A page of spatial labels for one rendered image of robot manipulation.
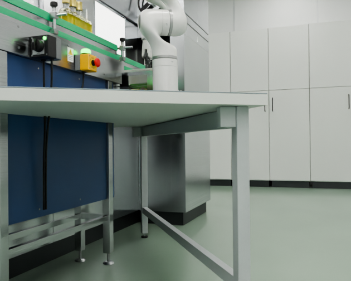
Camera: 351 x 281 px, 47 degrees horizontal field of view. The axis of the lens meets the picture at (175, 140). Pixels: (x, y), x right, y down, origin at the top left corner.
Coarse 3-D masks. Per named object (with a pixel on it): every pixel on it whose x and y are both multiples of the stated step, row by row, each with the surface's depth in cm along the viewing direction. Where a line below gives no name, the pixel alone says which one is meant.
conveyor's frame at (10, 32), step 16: (0, 16) 135; (0, 32) 135; (16, 32) 142; (32, 32) 150; (48, 32) 160; (0, 48) 135; (16, 48) 142; (64, 48) 169; (80, 48) 180; (0, 64) 135; (48, 64) 162; (64, 64) 169; (112, 64) 208; (0, 80) 135; (112, 80) 208
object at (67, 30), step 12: (0, 0) 138; (12, 0) 143; (0, 12) 138; (12, 12) 143; (24, 12) 149; (36, 12) 155; (36, 24) 155; (48, 24) 163; (60, 24) 169; (72, 24) 178; (60, 36) 169; (72, 36) 178; (84, 36) 187; (96, 36) 197; (96, 48) 197; (108, 48) 208
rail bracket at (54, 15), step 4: (52, 4) 162; (56, 4) 163; (52, 8) 162; (52, 12) 162; (56, 12) 163; (52, 16) 162; (56, 16) 163; (52, 20) 162; (52, 24) 162; (52, 28) 162; (52, 32) 162; (56, 32) 163
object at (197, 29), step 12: (180, 0) 298; (192, 0) 318; (204, 0) 352; (192, 12) 317; (204, 12) 351; (192, 24) 317; (204, 24) 351; (168, 36) 305; (192, 36) 316; (204, 36) 350; (204, 48) 350
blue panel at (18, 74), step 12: (12, 60) 143; (24, 60) 149; (12, 72) 143; (24, 72) 149; (36, 72) 155; (48, 72) 162; (60, 72) 169; (72, 72) 178; (12, 84) 143; (24, 84) 148; (36, 84) 155; (48, 84) 162; (60, 84) 169; (72, 84) 178; (84, 84) 186; (96, 84) 197
